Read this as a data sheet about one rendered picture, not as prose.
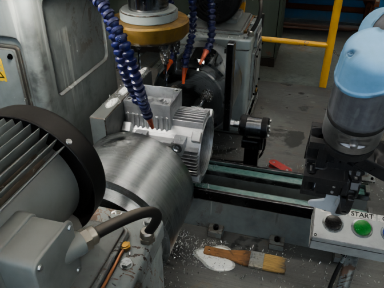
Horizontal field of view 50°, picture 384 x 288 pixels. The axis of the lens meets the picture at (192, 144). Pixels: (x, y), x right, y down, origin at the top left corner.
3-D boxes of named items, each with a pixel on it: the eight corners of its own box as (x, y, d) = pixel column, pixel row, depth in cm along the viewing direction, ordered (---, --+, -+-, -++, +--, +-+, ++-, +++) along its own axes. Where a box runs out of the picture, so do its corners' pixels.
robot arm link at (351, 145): (388, 96, 53) (389, 146, 49) (379, 119, 57) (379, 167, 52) (328, 89, 55) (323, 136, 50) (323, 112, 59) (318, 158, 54)
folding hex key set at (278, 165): (293, 175, 132) (294, 170, 131) (287, 178, 130) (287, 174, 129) (272, 162, 138) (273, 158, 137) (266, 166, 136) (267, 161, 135)
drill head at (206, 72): (145, 141, 127) (139, 64, 114) (183, 87, 161) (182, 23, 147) (224, 153, 122) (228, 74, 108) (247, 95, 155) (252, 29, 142)
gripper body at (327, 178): (303, 158, 68) (314, 109, 59) (358, 166, 66) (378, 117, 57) (299, 197, 64) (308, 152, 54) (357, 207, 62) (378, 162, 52)
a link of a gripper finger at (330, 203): (305, 206, 73) (312, 178, 66) (340, 212, 72) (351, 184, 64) (303, 222, 71) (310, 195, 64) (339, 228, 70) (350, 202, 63)
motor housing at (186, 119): (123, 184, 108) (116, 121, 98) (149, 146, 124) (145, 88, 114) (196, 197, 104) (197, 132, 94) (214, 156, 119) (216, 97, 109)
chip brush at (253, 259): (202, 258, 103) (202, 255, 102) (206, 243, 107) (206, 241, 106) (285, 275, 98) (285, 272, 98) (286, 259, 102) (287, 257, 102)
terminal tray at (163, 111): (124, 126, 104) (122, 100, 100) (140, 107, 112) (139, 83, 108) (170, 132, 101) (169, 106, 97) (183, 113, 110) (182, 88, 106)
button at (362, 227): (351, 236, 75) (354, 232, 73) (352, 222, 76) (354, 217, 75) (369, 240, 74) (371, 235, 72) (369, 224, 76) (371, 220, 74)
